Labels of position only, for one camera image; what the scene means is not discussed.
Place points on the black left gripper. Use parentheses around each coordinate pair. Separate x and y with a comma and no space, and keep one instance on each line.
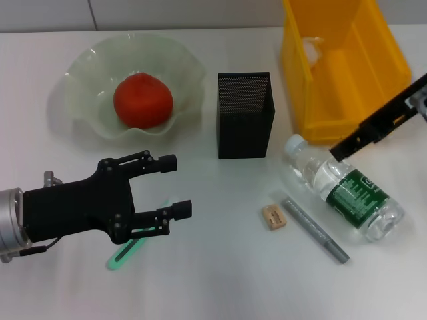
(76,210)

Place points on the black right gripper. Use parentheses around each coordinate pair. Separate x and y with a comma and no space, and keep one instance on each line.
(387,118)

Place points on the clear green-label water bottle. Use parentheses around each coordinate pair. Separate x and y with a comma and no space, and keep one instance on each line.
(357,200)

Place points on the red tomato-shaped toy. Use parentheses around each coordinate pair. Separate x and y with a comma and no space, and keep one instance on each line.
(143,100)

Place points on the black mesh pen holder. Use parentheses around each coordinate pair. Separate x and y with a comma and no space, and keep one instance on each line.
(243,133)

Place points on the grey marker pen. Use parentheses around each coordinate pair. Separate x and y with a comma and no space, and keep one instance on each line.
(313,230)

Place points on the green utility knife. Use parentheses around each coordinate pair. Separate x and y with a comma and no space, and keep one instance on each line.
(115,261)

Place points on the tan eraser block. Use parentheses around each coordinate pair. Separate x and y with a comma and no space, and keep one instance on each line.
(273,217)

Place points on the pale green glass fruit plate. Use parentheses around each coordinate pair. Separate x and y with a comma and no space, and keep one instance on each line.
(90,66)

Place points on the yellow plastic bin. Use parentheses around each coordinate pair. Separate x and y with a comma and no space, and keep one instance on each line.
(353,83)

